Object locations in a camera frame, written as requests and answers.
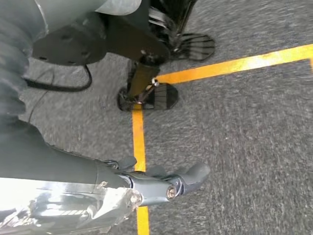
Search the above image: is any yellow floor tape square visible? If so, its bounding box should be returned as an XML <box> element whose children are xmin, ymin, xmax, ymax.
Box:
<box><xmin>131</xmin><ymin>44</ymin><xmax>313</xmax><ymax>235</ymax></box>

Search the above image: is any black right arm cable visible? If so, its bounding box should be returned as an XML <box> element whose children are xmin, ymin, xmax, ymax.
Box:
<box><xmin>24</xmin><ymin>64</ymin><xmax>93</xmax><ymax>94</ymax></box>

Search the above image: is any black robot left foot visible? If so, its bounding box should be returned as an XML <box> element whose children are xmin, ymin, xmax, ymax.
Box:
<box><xmin>171</xmin><ymin>32</ymin><xmax>216</xmax><ymax>63</ymax></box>

